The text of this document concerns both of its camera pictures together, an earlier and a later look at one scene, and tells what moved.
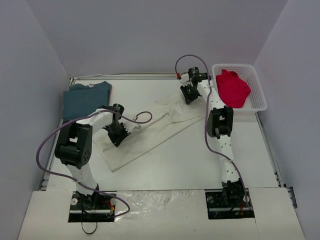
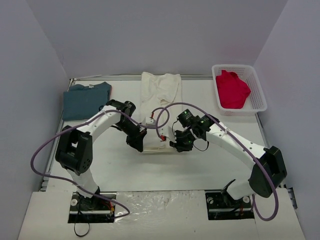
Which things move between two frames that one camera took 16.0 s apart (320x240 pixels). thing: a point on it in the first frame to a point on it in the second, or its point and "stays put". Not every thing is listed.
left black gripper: x=118 y=136 to x=137 y=139
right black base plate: x=217 y=209 stays put
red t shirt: x=233 y=91 stays put
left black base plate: x=96 y=207 stays put
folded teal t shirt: x=78 y=99 stays put
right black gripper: x=189 y=93 to x=180 y=142
